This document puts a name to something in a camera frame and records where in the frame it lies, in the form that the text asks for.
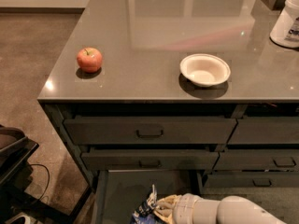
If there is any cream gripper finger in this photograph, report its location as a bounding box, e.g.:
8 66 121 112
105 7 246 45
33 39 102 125
157 195 180 208
153 209 173 224

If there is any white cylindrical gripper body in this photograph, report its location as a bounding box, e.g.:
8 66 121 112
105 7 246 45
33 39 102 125
172 193 220 224

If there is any blue chip bag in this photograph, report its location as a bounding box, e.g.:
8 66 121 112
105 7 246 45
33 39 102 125
130 185 164 224

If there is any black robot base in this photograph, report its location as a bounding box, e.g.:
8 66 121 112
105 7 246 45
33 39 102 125
0 126 92 224

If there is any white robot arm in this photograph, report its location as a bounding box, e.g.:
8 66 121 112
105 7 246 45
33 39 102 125
153 193 287 224

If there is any open bottom left drawer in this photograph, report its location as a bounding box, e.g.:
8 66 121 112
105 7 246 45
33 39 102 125
91 170 202 224

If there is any middle right drawer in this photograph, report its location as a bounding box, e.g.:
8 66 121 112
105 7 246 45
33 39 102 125
214 149 299 171

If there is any middle left drawer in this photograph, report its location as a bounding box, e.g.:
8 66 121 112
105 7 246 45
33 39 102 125
81 149 219 171

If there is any bottom right drawer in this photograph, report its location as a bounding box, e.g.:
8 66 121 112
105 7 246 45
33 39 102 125
205 173 299 188

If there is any grey counter cabinet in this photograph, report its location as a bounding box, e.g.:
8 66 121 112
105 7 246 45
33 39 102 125
38 0 299 224

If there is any top right drawer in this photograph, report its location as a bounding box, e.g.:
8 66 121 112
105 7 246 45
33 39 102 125
229 117 299 145

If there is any top left drawer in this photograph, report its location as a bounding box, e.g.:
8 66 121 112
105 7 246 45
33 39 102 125
64 117 236 145

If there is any white paper bowl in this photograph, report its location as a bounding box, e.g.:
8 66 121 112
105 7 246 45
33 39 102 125
179 54 231 87

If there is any red apple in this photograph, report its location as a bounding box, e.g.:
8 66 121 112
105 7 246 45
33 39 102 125
77 48 103 73

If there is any white plastic canister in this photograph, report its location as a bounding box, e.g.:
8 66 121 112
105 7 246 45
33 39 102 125
270 0 299 49

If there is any black cable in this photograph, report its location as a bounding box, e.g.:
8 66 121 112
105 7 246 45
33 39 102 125
27 162 51 205

